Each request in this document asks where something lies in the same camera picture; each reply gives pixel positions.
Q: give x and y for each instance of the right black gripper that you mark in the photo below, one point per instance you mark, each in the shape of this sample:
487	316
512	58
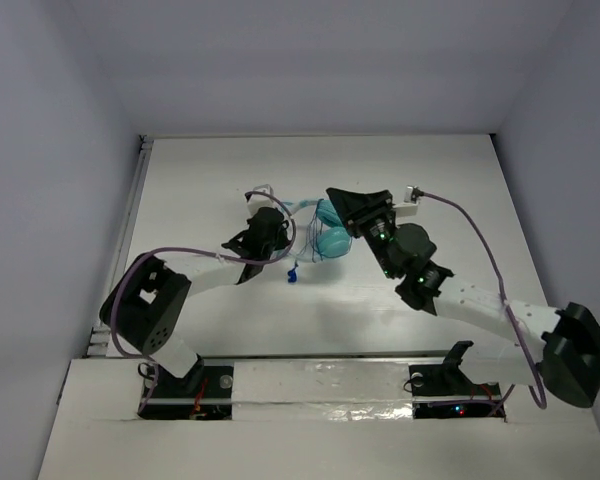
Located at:
361	208

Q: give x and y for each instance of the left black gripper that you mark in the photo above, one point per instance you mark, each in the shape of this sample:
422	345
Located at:
278	230

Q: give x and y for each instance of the teal cat ear headphones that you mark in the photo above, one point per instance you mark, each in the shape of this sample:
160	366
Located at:
324	237

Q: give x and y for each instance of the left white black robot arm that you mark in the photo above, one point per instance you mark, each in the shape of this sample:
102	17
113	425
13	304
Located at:
145	306

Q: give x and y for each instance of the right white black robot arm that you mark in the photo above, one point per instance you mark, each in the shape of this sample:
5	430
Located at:
561	347

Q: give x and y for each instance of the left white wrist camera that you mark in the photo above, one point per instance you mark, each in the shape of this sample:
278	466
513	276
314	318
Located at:
259	196

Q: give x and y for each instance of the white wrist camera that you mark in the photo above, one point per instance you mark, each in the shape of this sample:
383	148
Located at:
411	200
259	196

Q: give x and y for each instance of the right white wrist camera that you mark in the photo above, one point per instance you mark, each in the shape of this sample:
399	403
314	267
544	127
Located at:
411	200

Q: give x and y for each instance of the aluminium rail with foam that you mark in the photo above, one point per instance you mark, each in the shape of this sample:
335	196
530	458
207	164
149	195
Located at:
332	388

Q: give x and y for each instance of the left aluminium side rail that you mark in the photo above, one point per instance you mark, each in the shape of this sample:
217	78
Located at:
99	336

